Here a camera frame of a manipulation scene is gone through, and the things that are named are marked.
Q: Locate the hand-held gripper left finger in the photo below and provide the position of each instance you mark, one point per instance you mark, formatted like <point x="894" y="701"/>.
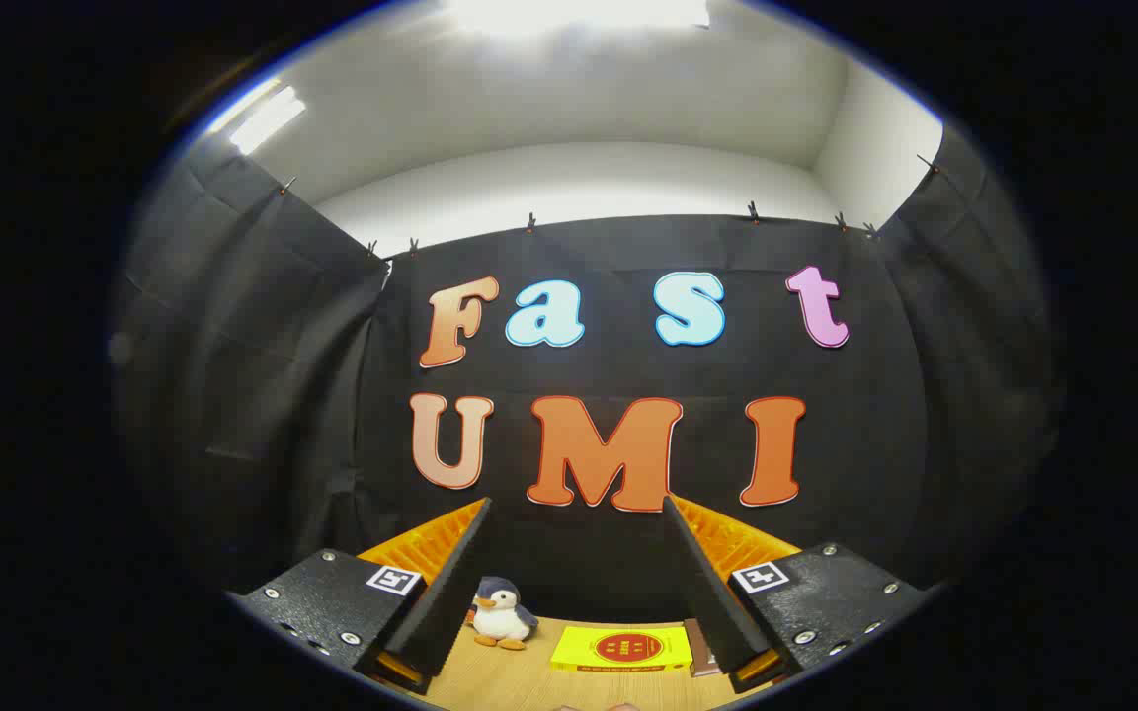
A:
<point x="450" y="592"/>

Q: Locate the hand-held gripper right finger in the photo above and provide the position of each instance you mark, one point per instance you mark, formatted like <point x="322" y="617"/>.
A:
<point x="712" y="602"/>

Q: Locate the penguin plush toy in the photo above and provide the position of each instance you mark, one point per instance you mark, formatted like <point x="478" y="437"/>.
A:
<point x="500" y="617"/>

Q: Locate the yellow book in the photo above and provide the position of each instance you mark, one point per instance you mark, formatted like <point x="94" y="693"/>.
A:
<point x="618" y="649"/>

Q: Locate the black backdrop cloth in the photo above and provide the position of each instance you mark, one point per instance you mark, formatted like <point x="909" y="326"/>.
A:
<point x="263" y="395"/>

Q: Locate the double bar ceiling light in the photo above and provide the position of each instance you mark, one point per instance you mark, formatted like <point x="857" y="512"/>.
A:
<point x="268" y="120"/>

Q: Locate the wide ceiling light panel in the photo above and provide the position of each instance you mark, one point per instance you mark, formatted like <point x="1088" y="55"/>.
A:
<point x="569" y="12"/>

